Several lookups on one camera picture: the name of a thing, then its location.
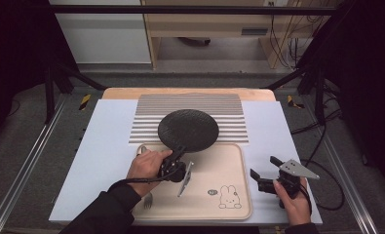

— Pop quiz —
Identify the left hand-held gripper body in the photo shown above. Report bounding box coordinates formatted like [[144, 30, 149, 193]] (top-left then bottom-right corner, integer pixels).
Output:
[[159, 152, 195, 198]]

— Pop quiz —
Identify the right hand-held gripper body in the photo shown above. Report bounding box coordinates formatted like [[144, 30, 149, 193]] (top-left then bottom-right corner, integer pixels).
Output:
[[257, 159, 321, 196]]

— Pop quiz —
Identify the black textured plate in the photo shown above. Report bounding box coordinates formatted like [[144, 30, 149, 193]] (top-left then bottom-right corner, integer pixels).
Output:
[[157, 108, 220, 154]]

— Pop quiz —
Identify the beige tray with rabbit print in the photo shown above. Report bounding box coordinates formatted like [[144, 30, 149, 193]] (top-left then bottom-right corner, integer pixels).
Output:
[[132, 141, 253, 222]]

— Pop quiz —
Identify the person's left hand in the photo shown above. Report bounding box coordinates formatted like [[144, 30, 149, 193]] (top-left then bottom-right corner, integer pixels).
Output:
[[126, 149, 173, 198]]

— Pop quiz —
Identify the person's right hand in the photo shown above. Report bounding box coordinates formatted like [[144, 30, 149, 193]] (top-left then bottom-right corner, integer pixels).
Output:
[[272, 177, 312, 227]]

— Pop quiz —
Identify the striped metal drying rack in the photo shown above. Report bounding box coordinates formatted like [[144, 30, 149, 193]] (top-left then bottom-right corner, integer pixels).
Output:
[[128, 94, 250, 145]]

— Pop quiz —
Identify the pale blue table board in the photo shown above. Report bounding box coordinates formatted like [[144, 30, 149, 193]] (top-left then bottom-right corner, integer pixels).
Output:
[[48, 98, 324, 226]]

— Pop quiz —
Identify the wooden desk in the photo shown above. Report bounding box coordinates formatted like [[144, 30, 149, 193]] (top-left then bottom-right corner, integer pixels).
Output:
[[140, 0, 335, 70]]

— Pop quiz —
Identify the white cabinet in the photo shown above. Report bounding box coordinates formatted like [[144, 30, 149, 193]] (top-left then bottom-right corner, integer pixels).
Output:
[[49, 0, 152, 64]]

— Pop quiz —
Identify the black floor cable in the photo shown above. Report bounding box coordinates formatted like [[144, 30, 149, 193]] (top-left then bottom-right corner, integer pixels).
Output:
[[290, 108, 344, 136]]

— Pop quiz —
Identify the right hand-held gripper cable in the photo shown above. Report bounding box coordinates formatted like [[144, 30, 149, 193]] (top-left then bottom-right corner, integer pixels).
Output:
[[305, 159, 346, 211]]

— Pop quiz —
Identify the aluminium floor rail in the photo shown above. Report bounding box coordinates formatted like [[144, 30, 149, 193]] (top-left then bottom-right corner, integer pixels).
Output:
[[321, 131, 380, 234], [0, 97, 67, 234]]

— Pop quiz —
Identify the black frame stand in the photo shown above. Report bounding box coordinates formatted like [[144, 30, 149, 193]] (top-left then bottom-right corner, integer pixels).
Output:
[[44, 61, 106, 125], [264, 61, 327, 126]]

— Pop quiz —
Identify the bundle of hanging cables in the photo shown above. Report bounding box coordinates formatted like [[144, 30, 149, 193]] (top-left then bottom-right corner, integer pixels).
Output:
[[269, 14, 316, 71]]

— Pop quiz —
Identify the black frame crossbar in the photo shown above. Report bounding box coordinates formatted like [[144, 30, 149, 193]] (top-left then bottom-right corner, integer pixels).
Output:
[[48, 4, 339, 17]]

